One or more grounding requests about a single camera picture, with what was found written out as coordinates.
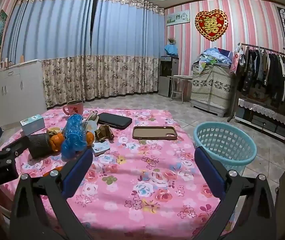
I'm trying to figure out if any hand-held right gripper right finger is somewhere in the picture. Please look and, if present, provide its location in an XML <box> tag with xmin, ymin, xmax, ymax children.
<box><xmin>194</xmin><ymin>146</ymin><xmax>276</xmax><ymax>240</ymax></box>

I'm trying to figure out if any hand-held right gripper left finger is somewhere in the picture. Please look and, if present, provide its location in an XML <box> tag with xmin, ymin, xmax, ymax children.
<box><xmin>9</xmin><ymin>148</ymin><xmax>100</xmax><ymax>240</ymax></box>

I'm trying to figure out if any dark grey ribbed roll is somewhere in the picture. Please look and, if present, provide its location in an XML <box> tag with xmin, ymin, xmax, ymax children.
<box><xmin>29</xmin><ymin>133</ymin><xmax>53</xmax><ymax>159</ymax></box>

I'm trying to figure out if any light blue plastic basket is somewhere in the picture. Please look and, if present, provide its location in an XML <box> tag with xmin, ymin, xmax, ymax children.
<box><xmin>193</xmin><ymin>122</ymin><xmax>257</xmax><ymax>173</ymax></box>

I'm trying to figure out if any small flower print card box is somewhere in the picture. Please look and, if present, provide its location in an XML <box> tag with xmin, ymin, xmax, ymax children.
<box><xmin>92</xmin><ymin>141</ymin><xmax>112</xmax><ymax>157</ymax></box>

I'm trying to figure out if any orange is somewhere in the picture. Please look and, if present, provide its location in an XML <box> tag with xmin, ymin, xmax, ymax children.
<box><xmin>85</xmin><ymin>131</ymin><xmax>95</xmax><ymax>147</ymax></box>
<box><xmin>49</xmin><ymin>131</ymin><xmax>65</xmax><ymax>153</ymax></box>

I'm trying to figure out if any blue plastic bag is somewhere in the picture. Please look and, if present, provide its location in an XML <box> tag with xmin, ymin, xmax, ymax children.
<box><xmin>61</xmin><ymin>114</ymin><xmax>88</xmax><ymax>160</ymax></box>

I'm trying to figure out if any brown paper box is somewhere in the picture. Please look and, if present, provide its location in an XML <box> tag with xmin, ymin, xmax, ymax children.
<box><xmin>94</xmin><ymin>125</ymin><xmax>114</xmax><ymax>142</ymax></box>

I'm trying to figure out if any beige cloth pouch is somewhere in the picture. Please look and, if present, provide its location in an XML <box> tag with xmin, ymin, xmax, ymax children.
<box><xmin>82</xmin><ymin>112</ymin><xmax>100</xmax><ymax>133</ymax></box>

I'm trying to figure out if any light blue carton box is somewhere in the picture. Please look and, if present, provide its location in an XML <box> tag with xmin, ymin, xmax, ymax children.
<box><xmin>20</xmin><ymin>114</ymin><xmax>45</xmax><ymax>137</ymax></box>

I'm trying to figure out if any white cabinet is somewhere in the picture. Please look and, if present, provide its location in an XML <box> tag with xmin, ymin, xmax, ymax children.
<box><xmin>0</xmin><ymin>59</ymin><xmax>47</xmax><ymax>127</ymax></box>

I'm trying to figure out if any black zip case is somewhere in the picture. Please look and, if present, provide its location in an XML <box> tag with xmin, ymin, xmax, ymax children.
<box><xmin>97</xmin><ymin>112</ymin><xmax>133</xmax><ymax>130</ymax></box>

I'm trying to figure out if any pink mug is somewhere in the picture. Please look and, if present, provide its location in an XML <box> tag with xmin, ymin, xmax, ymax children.
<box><xmin>62</xmin><ymin>100</ymin><xmax>84</xmax><ymax>116</ymax></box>

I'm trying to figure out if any brown phone case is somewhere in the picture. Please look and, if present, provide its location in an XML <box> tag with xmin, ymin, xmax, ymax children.
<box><xmin>132</xmin><ymin>126</ymin><xmax>178</xmax><ymax>140</ymax></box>

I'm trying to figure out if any patterned cloth covered cabinet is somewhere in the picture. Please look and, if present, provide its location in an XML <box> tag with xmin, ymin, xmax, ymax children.
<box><xmin>191</xmin><ymin>62</ymin><xmax>235</xmax><ymax>117</ymax></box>

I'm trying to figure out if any low shelf with lace cover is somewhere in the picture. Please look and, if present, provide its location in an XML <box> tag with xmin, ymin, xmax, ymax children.
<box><xmin>235</xmin><ymin>97</ymin><xmax>285</xmax><ymax>147</ymax></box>

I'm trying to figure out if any grey water dispenser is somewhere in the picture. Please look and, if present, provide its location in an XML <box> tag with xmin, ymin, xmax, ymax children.
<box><xmin>158</xmin><ymin>56</ymin><xmax>179</xmax><ymax>98</ymax></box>

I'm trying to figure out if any pink hanging bag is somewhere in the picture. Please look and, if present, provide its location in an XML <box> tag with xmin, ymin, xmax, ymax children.
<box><xmin>230</xmin><ymin>45</ymin><xmax>244</xmax><ymax>74</ymax></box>

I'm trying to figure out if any row of hanging clothes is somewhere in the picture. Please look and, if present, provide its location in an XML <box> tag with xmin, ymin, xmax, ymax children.
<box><xmin>240</xmin><ymin>47</ymin><xmax>285</xmax><ymax>108</ymax></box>

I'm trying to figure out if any pile of folded clothes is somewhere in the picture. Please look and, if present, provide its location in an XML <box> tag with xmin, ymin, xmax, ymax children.
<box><xmin>199</xmin><ymin>47</ymin><xmax>233</xmax><ymax>68</ymax></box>

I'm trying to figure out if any blue curtain with floral hem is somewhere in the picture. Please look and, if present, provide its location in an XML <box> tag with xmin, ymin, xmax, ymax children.
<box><xmin>90</xmin><ymin>0</ymin><xmax>165</xmax><ymax>98</ymax></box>
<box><xmin>1</xmin><ymin>0</ymin><xmax>94</xmax><ymax>108</ymax></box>

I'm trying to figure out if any blue bottle cover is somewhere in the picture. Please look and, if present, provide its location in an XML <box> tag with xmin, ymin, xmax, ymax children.
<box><xmin>164</xmin><ymin>44</ymin><xmax>178</xmax><ymax>57</ymax></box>

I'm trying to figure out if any metal clothes rack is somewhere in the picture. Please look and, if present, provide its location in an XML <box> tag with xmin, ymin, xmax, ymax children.
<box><xmin>229</xmin><ymin>42</ymin><xmax>285</xmax><ymax>123</ymax></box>

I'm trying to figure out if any red heart wall decoration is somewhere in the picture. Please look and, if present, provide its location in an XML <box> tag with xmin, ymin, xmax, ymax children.
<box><xmin>195</xmin><ymin>9</ymin><xmax>228</xmax><ymax>41</ymax></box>

